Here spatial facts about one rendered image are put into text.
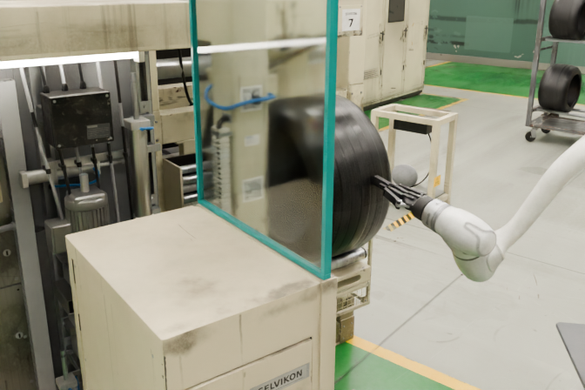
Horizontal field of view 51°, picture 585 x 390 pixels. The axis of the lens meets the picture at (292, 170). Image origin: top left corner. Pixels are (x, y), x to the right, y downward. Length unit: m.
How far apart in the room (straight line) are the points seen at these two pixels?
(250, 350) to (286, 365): 0.11
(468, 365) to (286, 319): 2.17
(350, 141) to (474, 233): 0.51
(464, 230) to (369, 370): 1.62
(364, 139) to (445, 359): 1.66
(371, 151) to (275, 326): 0.89
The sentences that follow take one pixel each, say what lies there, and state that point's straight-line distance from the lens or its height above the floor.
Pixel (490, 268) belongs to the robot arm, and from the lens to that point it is 1.89.
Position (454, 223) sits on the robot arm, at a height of 1.22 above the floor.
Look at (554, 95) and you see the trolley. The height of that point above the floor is 0.58.
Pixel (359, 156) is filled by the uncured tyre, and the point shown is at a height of 1.32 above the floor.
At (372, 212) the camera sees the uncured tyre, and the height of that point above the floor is 1.13.
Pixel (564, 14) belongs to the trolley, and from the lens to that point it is 7.39.
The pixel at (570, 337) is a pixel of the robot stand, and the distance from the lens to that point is 2.46.
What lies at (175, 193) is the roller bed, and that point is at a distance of 2.33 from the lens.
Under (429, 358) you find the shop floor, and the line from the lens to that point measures 3.36.
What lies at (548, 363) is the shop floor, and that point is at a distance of 3.50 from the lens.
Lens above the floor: 1.88
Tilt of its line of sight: 18 degrees down
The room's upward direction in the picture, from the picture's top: straight up
